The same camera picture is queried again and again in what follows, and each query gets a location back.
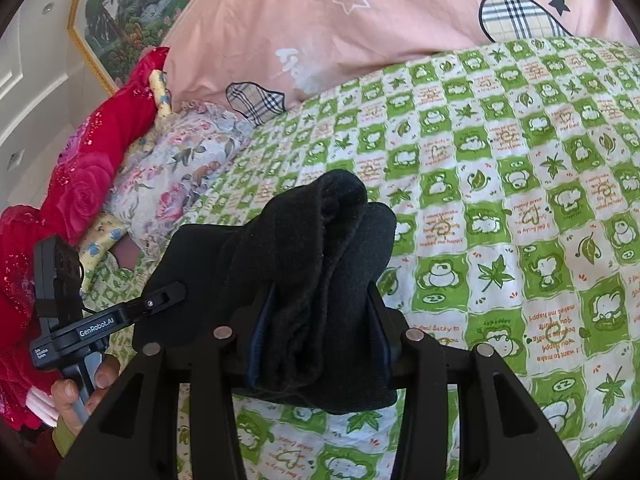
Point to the red rose blanket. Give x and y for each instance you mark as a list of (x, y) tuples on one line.
[(78, 186)]

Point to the green checkered frog bedsheet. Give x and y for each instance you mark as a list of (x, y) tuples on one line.
[(513, 171)]

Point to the framed landscape painting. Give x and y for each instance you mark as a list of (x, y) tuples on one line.
[(110, 35)]

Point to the floral pillow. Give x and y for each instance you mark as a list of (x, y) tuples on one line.
[(200, 140)]

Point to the black pants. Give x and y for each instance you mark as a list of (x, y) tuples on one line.
[(315, 250)]

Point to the person left hand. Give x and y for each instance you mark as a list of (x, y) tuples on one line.
[(65, 394)]

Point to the pink quilt with plaid hearts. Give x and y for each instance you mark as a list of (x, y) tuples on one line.
[(260, 57)]

